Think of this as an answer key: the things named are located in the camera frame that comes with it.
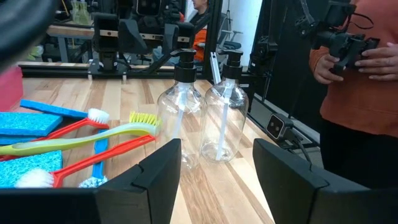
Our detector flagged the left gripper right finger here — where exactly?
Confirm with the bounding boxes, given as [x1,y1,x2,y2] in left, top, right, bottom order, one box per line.
[252,138,398,224]

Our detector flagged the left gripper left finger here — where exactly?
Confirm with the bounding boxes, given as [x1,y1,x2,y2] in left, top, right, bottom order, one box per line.
[95,138,182,224]

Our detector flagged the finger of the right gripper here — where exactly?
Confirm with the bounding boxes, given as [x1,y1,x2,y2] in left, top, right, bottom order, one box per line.
[92,14,119,53]
[164,22,196,50]

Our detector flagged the clear pump bottle black top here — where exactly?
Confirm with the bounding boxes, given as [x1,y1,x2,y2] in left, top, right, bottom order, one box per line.
[200,49,250,164]
[156,49,208,170]

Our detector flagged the blue brush white bristles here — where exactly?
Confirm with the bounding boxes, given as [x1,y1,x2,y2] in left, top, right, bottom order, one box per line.
[78,130,109,189]

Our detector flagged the red brush white bristles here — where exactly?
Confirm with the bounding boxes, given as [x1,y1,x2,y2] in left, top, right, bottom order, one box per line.
[14,134,157,189]
[0,108,111,162]

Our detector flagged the green brush yellow bristles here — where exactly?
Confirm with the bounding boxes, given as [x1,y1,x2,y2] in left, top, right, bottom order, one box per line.
[0,111,162,157]

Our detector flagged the seated person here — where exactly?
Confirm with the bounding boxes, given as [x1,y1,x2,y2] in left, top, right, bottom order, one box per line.
[152,0,218,67]

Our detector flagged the green soap bottle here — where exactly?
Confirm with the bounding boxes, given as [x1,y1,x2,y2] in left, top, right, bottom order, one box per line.
[72,0,81,24]
[80,0,91,26]

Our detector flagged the silver aluminium bar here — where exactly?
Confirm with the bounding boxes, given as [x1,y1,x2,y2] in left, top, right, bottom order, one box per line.
[210,51,222,85]

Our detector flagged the red plastic tray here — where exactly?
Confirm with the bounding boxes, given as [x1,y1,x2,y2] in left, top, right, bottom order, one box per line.
[0,65,24,113]

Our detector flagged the person's hand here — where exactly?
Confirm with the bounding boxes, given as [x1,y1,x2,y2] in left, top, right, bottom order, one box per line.
[313,53,345,85]
[354,42,398,82]

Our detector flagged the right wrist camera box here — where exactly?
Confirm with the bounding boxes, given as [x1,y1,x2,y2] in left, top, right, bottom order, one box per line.
[136,0,162,16]

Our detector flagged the black aluminium table frame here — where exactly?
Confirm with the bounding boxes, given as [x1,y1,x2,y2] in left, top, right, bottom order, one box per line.
[17,0,323,150]

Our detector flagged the small black table camera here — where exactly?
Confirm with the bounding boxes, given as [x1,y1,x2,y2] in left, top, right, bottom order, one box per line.
[266,113,295,141]

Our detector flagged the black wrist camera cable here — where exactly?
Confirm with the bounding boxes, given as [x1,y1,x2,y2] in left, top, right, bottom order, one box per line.
[0,0,60,71]

